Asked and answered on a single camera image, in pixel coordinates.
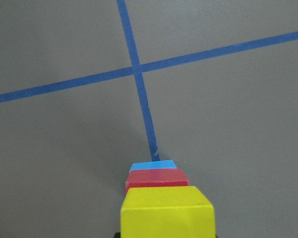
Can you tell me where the yellow block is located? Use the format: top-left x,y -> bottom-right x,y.
120,186 -> 216,238

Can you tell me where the red block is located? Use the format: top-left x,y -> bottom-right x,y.
125,168 -> 190,193

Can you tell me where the blue block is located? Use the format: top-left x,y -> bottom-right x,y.
129,160 -> 177,172

